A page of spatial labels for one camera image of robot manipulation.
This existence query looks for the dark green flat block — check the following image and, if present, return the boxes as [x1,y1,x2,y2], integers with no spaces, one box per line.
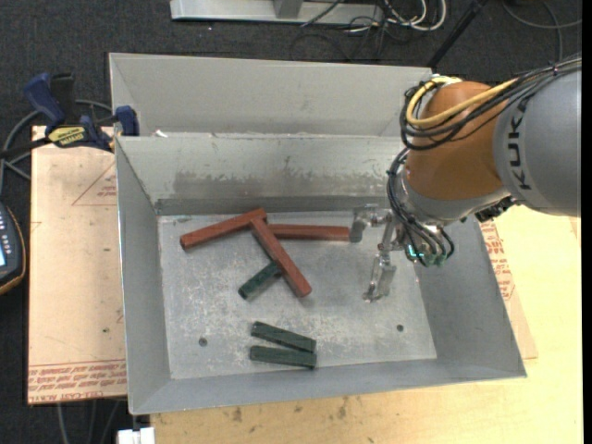
[250,320,318,354]
[237,261,284,302]
[249,344,319,370]

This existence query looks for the brown cardboard board, red print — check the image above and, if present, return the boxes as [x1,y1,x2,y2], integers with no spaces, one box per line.
[26,125,539,406]

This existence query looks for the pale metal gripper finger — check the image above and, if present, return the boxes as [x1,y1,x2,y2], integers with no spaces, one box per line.
[381,265,398,298]
[364,254,387,303]

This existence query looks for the red-brown flat block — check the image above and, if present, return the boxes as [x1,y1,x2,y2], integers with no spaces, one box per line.
[250,216,314,299]
[267,223,352,243]
[179,207,269,253]

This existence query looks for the grey metal bin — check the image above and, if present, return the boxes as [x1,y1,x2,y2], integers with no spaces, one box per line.
[108,52,528,416]

